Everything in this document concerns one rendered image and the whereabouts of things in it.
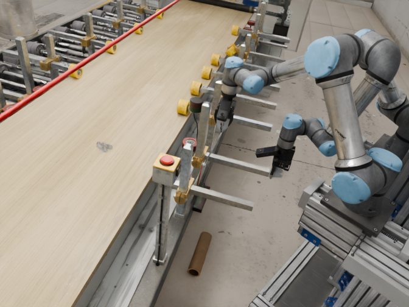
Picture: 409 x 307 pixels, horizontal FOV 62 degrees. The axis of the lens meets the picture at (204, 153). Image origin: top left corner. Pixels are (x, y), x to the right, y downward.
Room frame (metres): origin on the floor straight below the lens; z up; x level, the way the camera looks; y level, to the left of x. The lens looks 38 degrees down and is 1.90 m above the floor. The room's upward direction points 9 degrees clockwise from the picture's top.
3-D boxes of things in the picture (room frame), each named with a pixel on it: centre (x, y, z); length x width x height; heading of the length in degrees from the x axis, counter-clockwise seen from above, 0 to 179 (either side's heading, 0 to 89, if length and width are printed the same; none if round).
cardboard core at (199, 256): (1.35, -0.07, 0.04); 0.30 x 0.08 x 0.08; 170
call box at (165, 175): (0.81, 0.11, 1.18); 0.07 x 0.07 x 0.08; 80
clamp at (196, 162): (1.34, 0.02, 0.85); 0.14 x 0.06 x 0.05; 170
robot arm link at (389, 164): (0.97, -0.61, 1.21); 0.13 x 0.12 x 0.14; 133
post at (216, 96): (1.56, -0.02, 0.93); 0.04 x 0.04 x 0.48; 80
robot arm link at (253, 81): (1.31, -0.15, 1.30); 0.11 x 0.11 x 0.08; 43
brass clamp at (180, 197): (1.09, 0.06, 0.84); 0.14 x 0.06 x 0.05; 170
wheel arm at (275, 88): (2.08, -0.17, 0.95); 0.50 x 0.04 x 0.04; 80
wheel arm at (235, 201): (1.09, -0.03, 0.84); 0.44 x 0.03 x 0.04; 80
